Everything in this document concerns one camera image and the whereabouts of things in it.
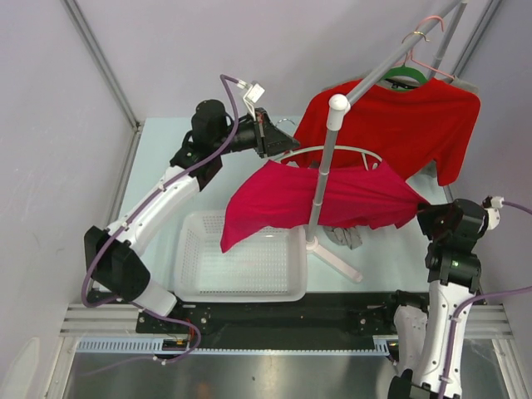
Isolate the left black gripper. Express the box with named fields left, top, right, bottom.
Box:
left=211, top=106, right=298, bottom=157

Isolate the magenta t shirt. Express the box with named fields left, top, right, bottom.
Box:
left=220, top=161, right=429, bottom=253

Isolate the pale green hanger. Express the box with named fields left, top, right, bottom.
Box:
left=273, top=118, right=386, bottom=172

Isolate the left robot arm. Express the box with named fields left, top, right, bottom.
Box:
left=84, top=100, right=299, bottom=333

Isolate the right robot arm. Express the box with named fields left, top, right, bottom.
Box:
left=383, top=199, right=500, bottom=398

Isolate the red t shirt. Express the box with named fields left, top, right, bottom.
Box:
left=293, top=76, right=482, bottom=187

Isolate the dark green hanger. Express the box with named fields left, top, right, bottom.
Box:
left=381, top=52, right=428, bottom=85

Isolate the grey garment behind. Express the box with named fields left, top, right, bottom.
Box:
left=418, top=77, right=479, bottom=178

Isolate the grey clothes rack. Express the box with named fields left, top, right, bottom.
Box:
left=306, top=1, right=467, bottom=283

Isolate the grey cloth on table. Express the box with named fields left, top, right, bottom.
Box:
left=323, top=226, right=362, bottom=249

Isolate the white perforated plastic basket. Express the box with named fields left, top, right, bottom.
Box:
left=174, top=210, right=308, bottom=303

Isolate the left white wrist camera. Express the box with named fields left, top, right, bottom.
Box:
left=239, top=81, right=265, bottom=121

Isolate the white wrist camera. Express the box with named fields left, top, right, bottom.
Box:
left=239, top=81, right=265, bottom=121
left=482, top=196, right=505, bottom=230

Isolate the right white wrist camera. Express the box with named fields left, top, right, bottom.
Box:
left=482, top=196, right=505, bottom=230

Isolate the white slotted cable duct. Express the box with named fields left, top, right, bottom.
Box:
left=76, top=337, right=390, bottom=357

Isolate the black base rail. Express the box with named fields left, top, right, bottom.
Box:
left=85, top=290, right=483, bottom=350

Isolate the pink wire hanger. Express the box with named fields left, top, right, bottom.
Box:
left=402, top=15, right=456, bottom=81

